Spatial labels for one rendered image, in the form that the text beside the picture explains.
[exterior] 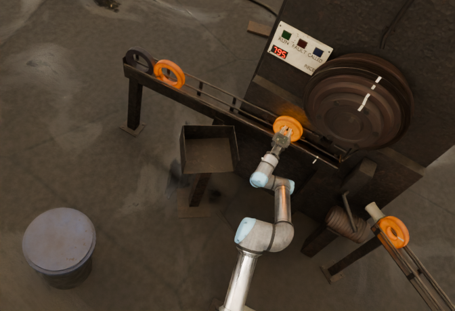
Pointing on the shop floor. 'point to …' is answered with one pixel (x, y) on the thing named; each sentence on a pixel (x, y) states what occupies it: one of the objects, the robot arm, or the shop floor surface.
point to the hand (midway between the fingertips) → (288, 127)
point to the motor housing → (330, 227)
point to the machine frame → (392, 7)
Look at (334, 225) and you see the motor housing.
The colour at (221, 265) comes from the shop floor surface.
